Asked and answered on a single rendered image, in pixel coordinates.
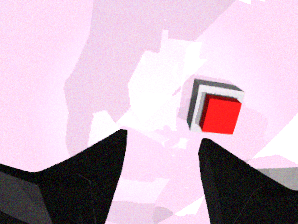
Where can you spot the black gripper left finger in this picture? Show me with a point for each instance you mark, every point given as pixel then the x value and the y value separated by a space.
pixel 78 190

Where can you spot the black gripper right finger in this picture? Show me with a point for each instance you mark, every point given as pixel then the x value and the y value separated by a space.
pixel 237 193

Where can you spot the red square button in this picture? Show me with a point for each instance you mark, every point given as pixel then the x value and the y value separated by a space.
pixel 214 107

